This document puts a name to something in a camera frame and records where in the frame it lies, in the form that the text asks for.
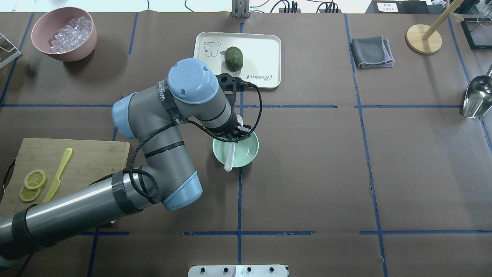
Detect black power box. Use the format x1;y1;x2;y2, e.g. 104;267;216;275
365;0;429;14

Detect green ceramic bowl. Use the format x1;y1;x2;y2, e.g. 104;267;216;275
212;133;259;168

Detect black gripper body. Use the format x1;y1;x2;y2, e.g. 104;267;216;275
221;115;243;142

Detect beige serving tray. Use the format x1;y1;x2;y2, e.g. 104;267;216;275
193;32;281;89

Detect wooden cutting board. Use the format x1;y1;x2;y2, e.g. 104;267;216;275
0;137;130;215

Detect lemon slices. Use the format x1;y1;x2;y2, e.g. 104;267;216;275
19;169;47;203

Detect aluminium frame post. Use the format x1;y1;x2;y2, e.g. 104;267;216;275
231;0;251;18

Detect yellow plastic knife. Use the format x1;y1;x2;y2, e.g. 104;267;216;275
42;147;73;203

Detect metal scoop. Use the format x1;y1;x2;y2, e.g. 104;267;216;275
462;67;492;118

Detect green lime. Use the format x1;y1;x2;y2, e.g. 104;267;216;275
224;46;244;72

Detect white pillar mount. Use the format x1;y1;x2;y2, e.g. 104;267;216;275
188;264;289;277

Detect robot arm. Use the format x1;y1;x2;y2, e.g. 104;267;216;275
1;58;258;270

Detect glass on black tray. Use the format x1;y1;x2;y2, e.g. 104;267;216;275
476;1;492;28

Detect dark grey square dish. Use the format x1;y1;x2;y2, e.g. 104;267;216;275
350;36;395;68

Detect white plastic spoon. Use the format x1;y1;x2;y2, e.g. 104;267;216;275
224;115;244;172

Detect wooden paper towel stand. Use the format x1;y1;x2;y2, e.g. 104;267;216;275
405;0;463;54

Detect pink bowl with ice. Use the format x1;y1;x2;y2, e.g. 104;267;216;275
31;7;97;62

